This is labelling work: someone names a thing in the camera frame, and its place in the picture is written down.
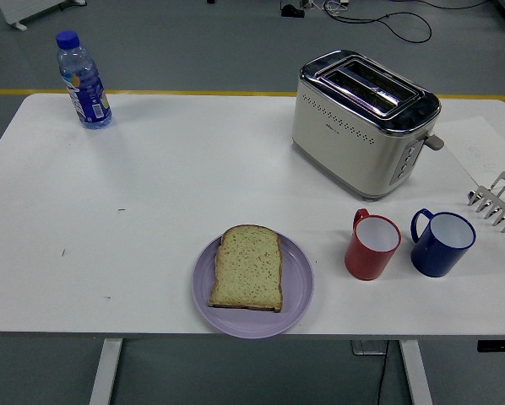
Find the clear under-table bracket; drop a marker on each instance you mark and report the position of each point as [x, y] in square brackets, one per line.
[364, 347]

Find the blue mug white inside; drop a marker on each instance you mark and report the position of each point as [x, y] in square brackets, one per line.
[434, 259]

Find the black table control panel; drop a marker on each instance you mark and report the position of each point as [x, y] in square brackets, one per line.
[499, 345]

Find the white panel with feet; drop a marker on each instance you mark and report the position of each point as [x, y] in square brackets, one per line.
[24, 8]

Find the clear water bottle blue cap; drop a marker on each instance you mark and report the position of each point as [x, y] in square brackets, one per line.
[85, 93]

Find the white table leg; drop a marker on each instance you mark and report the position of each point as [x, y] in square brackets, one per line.
[417, 375]
[104, 371]

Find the lilac round plate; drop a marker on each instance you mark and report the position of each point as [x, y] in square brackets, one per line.
[297, 278]

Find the grey toaster lever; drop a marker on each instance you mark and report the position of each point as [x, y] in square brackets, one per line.
[434, 142]

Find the slice of bread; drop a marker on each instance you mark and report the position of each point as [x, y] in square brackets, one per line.
[248, 270]

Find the cream and chrome toaster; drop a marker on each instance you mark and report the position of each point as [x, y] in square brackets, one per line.
[341, 143]

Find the red mug white inside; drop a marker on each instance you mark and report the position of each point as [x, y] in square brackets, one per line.
[364, 261]

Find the metal toast rack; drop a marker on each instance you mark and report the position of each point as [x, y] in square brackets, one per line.
[499, 202]

